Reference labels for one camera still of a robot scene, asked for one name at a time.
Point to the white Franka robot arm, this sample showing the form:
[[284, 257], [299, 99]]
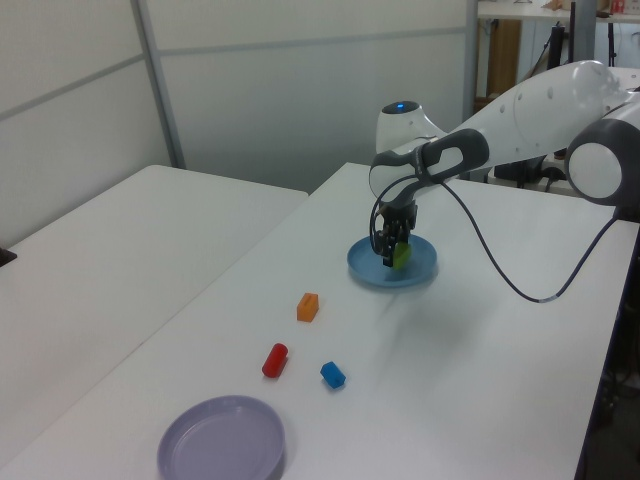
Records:
[[525, 115]]

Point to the blue hexagonal block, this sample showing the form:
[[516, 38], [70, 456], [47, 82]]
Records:
[[332, 375]]

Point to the grey slanted partition post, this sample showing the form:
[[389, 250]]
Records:
[[157, 75]]

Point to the green rectangular block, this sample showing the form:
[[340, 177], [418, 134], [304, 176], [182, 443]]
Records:
[[402, 256]]

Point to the red cylinder block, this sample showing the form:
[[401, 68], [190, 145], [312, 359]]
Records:
[[274, 361]]

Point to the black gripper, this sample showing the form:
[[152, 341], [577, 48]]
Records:
[[400, 214]]

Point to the purple plate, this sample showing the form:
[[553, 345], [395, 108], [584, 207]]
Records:
[[220, 440]]

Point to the brown wooden panel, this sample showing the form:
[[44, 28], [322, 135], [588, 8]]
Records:
[[504, 60]]

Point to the blue plate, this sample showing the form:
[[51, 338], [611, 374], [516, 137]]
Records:
[[370, 275]]

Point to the small red box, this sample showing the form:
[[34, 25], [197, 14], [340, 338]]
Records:
[[619, 6]]

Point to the thin black pole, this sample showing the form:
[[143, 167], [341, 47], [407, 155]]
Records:
[[611, 45]]

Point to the orange rectangular block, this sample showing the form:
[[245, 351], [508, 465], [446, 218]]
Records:
[[307, 308]]

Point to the black table clamp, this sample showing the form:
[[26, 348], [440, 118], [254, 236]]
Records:
[[6, 256]]

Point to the black electronics box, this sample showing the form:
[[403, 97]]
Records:
[[515, 172]]

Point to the grey vertical partition post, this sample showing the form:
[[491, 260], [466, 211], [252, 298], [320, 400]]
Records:
[[470, 60]]

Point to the black monitor stand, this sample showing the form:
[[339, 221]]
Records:
[[556, 47]]

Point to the cardboard box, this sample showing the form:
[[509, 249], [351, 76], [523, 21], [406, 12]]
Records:
[[485, 105]]

